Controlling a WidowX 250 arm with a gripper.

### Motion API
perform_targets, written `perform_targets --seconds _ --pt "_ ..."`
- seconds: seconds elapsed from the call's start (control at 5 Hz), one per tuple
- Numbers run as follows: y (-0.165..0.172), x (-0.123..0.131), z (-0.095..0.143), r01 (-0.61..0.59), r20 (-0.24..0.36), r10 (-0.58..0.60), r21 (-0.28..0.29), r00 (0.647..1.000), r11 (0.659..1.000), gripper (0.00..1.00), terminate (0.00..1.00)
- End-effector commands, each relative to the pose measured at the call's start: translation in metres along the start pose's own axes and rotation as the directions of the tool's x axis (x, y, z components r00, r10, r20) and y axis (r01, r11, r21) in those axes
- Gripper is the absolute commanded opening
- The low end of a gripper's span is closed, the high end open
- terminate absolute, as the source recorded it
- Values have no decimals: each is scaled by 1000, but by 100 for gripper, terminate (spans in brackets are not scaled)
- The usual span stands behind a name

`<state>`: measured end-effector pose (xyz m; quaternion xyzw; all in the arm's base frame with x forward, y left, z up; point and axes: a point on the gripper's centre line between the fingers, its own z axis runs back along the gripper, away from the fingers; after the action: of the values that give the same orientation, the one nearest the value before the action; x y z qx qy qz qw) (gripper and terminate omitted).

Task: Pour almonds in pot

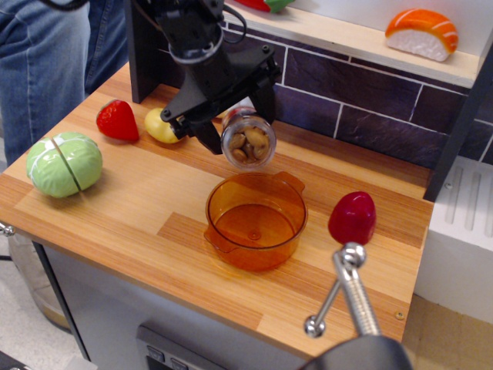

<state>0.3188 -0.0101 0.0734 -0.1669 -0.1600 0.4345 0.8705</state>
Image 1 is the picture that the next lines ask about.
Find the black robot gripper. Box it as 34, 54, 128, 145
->
161, 38, 280, 155

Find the clear almond jar red label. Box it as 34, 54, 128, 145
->
221, 106, 277, 171

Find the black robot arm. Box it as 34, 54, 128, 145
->
134, 1, 280, 154

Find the orange transparent plastic pot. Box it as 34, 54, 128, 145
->
204, 172, 308, 271

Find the yellow toy lemon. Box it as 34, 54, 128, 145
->
144, 108, 179, 144

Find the dark left shelf panel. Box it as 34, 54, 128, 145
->
125, 1, 184, 103

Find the red green toy pepper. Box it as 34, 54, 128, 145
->
236, 0, 294, 13

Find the red toy strawberry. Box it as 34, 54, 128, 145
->
96, 99, 139, 141

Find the dark red toy fruit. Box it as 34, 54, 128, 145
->
328, 191, 377, 245

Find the green toy cabbage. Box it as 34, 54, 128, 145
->
26, 132, 103, 198

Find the person in blue jeans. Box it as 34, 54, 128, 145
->
1, 1, 128, 164

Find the toy salmon sushi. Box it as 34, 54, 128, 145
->
385, 8, 459, 62

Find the grey cabinet control panel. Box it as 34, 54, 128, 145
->
136, 325, 223, 370

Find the chrome knob at left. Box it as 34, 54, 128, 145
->
0, 223, 15, 237

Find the white ribbed sink unit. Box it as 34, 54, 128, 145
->
414, 156, 492, 322

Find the wooden wall shelf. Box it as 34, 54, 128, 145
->
226, 1, 492, 88

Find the dark shelf support post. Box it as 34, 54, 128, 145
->
424, 33, 492, 202

